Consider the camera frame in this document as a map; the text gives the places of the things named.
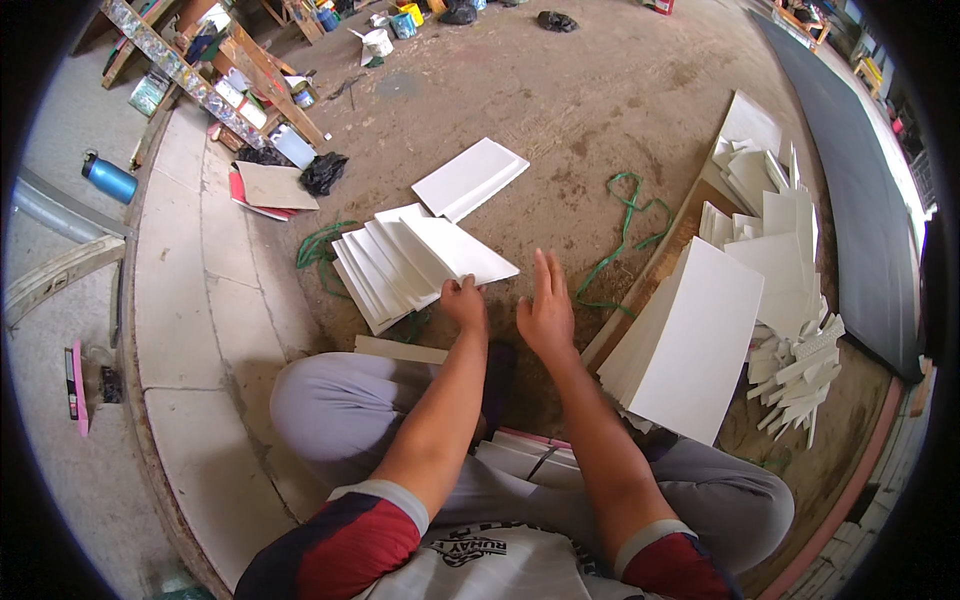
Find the person's left fingers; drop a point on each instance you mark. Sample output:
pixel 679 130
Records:
pixel 462 282

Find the person's body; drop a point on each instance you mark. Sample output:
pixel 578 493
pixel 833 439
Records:
pixel 487 562

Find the black plastic bag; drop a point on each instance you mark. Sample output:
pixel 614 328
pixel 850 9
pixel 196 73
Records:
pixel 457 13
pixel 556 21
pixel 322 172

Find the dark grey floor mat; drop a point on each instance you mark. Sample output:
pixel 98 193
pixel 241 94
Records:
pixel 862 225

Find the white plastic container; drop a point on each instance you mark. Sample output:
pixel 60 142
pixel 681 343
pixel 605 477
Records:
pixel 292 146

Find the blue paint can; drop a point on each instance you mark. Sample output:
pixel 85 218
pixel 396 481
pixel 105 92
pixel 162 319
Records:
pixel 403 25

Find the white bucket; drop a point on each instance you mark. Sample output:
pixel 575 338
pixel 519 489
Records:
pixel 378 42

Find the red book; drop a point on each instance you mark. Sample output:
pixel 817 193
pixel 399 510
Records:
pixel 241 196

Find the beige cardboard sheet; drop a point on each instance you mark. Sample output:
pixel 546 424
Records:
pixel 274 186

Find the yellow paint can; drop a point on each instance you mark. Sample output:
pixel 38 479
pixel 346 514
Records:
pixel 412 12

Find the blue water bottle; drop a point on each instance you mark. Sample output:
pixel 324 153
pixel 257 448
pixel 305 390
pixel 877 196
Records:
pixel 110 178

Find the yellow stool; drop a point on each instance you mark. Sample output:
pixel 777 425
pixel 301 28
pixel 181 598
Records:
pixel 870 73

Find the person's left hand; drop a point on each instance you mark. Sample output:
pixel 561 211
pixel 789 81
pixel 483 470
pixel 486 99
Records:
pixel 465 307

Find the pale wooden strip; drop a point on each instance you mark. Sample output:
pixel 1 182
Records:
pixel 401 349

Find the cluttered wooden rack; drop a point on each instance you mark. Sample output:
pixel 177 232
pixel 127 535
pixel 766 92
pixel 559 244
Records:
pixel 195 67

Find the person's legs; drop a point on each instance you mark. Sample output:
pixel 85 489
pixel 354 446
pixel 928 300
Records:
pixel 337 412

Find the person's right hand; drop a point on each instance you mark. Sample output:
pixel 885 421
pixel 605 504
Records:
pixel 547 322

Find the pair of white moulded boards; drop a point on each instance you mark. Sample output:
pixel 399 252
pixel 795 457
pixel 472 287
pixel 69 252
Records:
pixel 469 178

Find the fanned stack of white boards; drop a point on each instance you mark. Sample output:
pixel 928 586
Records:
pixel 379 274

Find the grey metal pipe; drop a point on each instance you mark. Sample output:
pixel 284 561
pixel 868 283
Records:
pixel 56 211

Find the single white foam panel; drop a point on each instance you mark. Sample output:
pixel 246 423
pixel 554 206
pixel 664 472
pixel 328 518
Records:
pixel 461 247

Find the weathered wooden plank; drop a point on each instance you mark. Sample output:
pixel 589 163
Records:
pixel 60 271

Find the wooden furniture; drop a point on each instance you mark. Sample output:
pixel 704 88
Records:
pixel 802 19

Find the tall stack of white sheets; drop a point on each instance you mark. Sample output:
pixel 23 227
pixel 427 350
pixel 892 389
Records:
pixel 686 341

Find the brown wooden board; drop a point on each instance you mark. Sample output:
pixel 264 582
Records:
pixel 660 259

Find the heap of white offcuts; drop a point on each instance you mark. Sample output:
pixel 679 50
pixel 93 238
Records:
pixel 784 225

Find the wooden easel frame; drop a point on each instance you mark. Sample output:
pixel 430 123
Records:
pixel 296 16

